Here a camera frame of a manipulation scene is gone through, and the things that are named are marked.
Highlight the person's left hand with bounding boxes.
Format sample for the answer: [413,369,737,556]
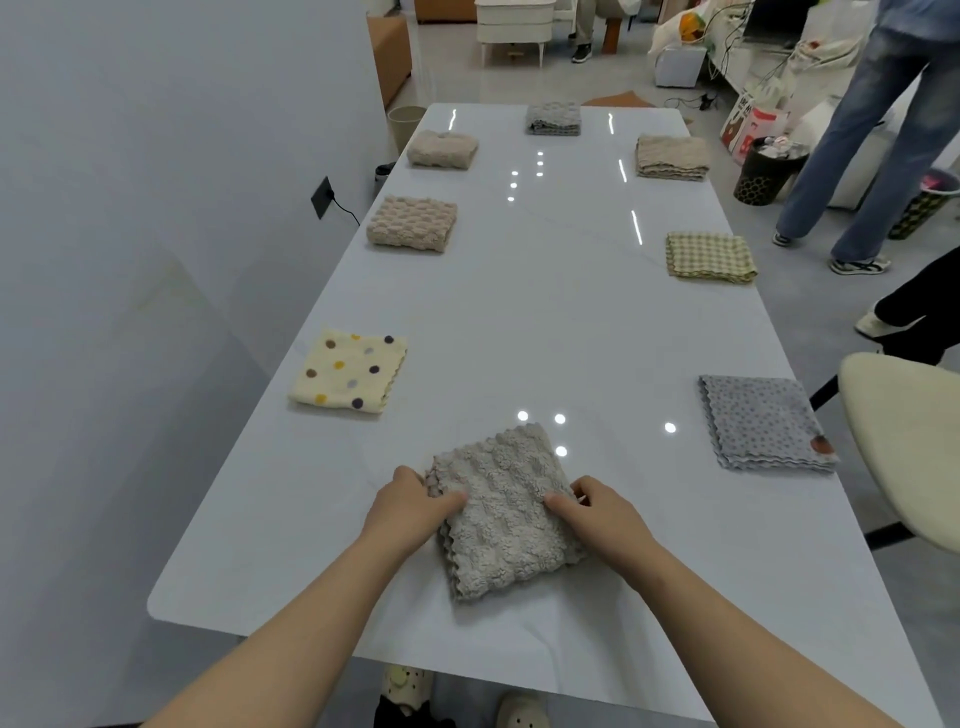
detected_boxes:
[359,466,470,562]

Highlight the person's right hand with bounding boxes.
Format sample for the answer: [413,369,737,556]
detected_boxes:
[543,476,665,579]

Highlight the grey fluffy towel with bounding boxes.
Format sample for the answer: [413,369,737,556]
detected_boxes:
[425,422,588,604]
[524,101,583,138]

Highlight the yellow polka dot cloth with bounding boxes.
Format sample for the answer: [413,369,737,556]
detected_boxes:
[287,327,409,415]

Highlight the grey floral cloth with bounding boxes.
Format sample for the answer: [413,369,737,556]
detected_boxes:
[698,374,841,474]

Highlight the green checked cloth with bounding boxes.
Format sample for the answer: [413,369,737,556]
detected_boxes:
[665,231,760,286]

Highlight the beige textured towel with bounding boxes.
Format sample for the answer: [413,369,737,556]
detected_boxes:
[406,129,480,170]
[365,195,460,254]
[635,133,712,183]

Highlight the person's left forearm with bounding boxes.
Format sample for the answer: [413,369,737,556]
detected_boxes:
[142,524,410,728]

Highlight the person's right forearm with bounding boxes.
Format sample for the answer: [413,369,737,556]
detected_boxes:
[614,539,924,728]

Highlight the person's black trousers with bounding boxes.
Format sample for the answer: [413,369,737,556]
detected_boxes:
[372,693,459,728]

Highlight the cream perforated clog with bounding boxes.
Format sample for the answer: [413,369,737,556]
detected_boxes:
[377,663,436,720]
[494,691,550,728]

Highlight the white marble table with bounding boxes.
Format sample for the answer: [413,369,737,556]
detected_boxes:
[146,102,946,728]

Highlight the cream seat chair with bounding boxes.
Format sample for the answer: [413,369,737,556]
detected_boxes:
[809,352,960,556]

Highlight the black patterned waste bin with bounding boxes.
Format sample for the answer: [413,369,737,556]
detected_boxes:
[888,168,960,241]
[732,136,811,208]

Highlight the cream plastic bin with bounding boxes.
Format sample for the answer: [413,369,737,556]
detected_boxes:
[386,104,429,157]

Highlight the white brown printed bag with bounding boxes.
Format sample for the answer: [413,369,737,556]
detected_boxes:
[719,88,753,145]

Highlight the brown floor mat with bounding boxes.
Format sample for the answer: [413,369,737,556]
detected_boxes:
[581,88,654,109]

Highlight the red and white bag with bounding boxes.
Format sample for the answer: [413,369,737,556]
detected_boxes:
[738,103,793,166]

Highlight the white storage box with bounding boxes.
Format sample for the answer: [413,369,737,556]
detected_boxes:
[791,97,898,211]

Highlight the white cube box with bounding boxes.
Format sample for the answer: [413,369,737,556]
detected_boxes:
[653,43,710,90]

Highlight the brown wooden furniture piece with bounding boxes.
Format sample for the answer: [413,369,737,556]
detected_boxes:
[365,0,479,110]

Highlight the white media console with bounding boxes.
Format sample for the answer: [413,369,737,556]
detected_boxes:
[704,0,864,114]

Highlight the white side table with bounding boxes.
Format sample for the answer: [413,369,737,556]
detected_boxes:
[474,0,556,70]

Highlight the white orange printed plastic bag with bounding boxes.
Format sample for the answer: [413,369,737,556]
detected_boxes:
[648,0,723,58]

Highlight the dark flat screen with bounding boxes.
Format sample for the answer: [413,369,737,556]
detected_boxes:
[742,0,815,46]

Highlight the black floor cable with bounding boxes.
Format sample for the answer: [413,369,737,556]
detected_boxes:
[663,89,725,112]

